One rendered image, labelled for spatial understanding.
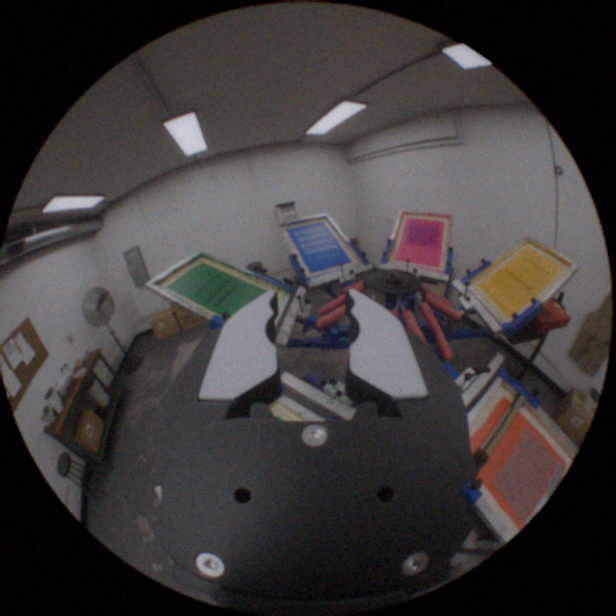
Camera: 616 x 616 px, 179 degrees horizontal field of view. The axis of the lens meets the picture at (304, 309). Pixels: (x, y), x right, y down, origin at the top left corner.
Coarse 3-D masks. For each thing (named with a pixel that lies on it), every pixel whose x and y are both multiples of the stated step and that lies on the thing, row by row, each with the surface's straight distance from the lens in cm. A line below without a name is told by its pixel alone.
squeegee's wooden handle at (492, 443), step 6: (522, 396) 108; (516, 402) 104; (510, 408) 109; (516, 408) 102; (510, 414) 98; (504, 420) 99; (510, 420) 96; (504, 426) 93; (498, 432) 91; (504, 432) 92; (492, 438) 91; (498, 438) 89; (486, 444) 92; (492, 444) 87; (486, 450) 85; (492, 450) 86; (480, 456) 87; (486, 456) 85
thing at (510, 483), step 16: (480, 432) 99; (496, 448) 101; (496, 464) 99; (512, 464) 105; (496, 480) 98; (512, 480) 103; (528, 480) 110; (496, 496) 98; (512, 496) 103; (528, 496) 110; (512, 512) 104; (528, 512) 111
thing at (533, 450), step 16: (496, 416) 108; (512, 432) 110; (528, 432) 116; (512, 448) 107; (528, 448) 113; (544, 448) 122; (528, 464) 111; (544, 464) 119; (544, 480) 118; (560, 480) 128
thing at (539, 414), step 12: (504, 384) 119; (480, 408) 100; (528, 408) 122; (540, 408) 124; (468, 420) 94; (540, 420) 124; (552, 420) 128; (552, 432) 128; (564, 444) 132; (480, 504) 89; (480, 516) 93; (492, 516) 93; (492, 528) 95; (504, 528) 97; (504, 540) 99
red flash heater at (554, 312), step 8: (552, 304) 211; (560, 304) 223; (544, 312) 184; (552, 312) 194; (560, 312) 206; (536, 320) 167; (544, 320) 171; (552, 320) 180; (560, 320) 192; (568, 320) 210; (536, 328) 168; (544, 328) 174; (552, 328) 188
